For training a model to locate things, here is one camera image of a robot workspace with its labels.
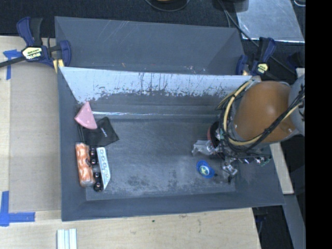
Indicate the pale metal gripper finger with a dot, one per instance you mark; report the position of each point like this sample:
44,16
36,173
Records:
201,151
205,144

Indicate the blue disc with yellow star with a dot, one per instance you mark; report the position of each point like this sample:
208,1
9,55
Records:
205,169

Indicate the grey metal bin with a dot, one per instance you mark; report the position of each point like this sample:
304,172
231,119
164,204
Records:
155,149

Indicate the white toy skateboard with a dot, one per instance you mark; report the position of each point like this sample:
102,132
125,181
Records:
103,165

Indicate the black fabric pouch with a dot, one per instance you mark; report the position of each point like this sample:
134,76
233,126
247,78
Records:
103,135

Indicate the orange patterned sponge block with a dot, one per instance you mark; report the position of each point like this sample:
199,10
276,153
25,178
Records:
84,165

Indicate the pink wedge sponge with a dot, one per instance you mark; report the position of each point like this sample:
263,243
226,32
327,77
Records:
85,117

